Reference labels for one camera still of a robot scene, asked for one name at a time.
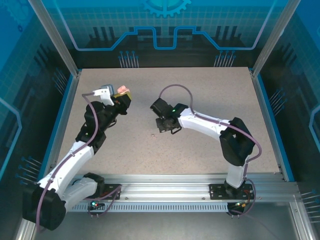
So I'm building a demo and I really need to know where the aluminium frame post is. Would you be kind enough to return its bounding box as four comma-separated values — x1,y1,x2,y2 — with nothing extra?
26,0,82,77
251,0,302,77

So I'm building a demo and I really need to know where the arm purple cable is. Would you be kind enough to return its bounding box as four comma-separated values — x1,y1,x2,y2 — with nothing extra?
35,91,123,234
158,84,263,218

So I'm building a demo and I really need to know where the blue table edge strip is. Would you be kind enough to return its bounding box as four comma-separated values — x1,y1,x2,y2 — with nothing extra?
36,74,76,182
256,73,296,183

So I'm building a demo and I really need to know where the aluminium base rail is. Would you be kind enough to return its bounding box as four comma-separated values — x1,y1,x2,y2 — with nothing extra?
32,173,300,204

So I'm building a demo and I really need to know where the aluminium side rail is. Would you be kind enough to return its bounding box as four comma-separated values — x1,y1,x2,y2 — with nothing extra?
249,67,287,182
43,69,82,182

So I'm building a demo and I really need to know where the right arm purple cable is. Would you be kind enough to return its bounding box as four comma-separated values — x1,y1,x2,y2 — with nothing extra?
158,84,263,218

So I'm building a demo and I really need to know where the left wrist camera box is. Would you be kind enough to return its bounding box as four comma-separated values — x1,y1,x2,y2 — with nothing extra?
91,84,116,106

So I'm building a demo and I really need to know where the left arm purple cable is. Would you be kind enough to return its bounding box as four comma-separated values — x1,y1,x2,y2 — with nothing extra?
35,91,123,234

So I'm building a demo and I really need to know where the slotted grey cable duct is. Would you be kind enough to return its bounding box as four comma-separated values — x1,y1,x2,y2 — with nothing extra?
39,202,230,213

